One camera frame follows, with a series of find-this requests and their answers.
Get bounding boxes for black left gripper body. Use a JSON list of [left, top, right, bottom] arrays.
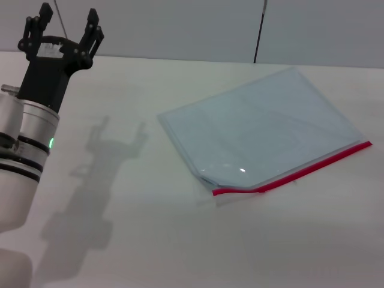
[[16, 35, 93, 114]]

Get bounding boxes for clear red-zip document bag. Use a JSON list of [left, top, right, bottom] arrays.
[[157, 66, 374, 197]]

